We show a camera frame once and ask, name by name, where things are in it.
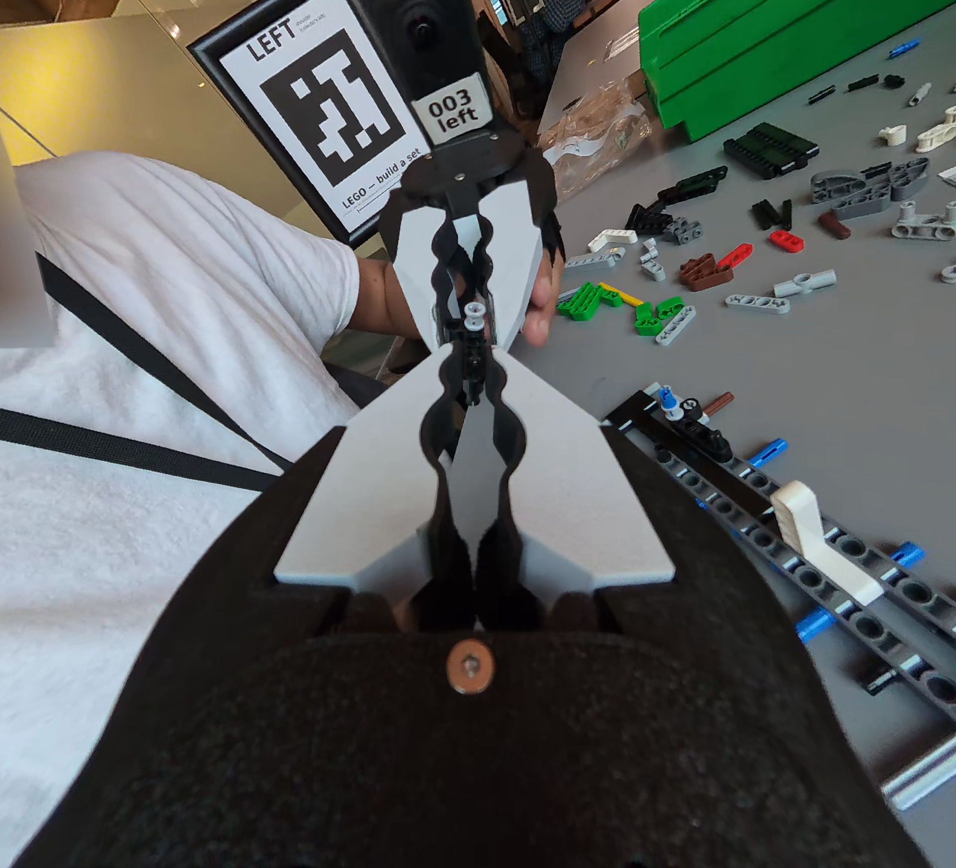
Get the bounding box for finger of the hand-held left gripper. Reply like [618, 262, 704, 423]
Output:
[452, 179, 542, 355]
[392, 205, 468, 357]

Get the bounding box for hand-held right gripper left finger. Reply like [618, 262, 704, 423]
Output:
[274, 344, 475, 630]

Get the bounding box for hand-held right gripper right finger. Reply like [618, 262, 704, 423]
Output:
[474, 345, 677, 630]

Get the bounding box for small black lego connector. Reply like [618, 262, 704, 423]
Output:
[448, 299, 490, 406]

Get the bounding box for person's left forearm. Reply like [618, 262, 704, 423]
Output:
[350, 257, 427, 342]

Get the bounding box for grey lego beam chassis assembly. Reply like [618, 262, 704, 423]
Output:
[601, 382, 956, 813]

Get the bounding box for scattered mixed lego pieces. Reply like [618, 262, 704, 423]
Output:
[556, 39, 956, 348]

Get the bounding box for person's left hand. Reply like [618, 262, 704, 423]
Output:
[521, 241, 565, 348]

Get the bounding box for clear plastic bag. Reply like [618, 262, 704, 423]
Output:
[538, 80, 662, 204]

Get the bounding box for green plastic bin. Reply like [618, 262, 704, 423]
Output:
[638, 0, 956, 143]

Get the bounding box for black harness strap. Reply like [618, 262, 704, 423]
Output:
[0, 251, 294, 492]

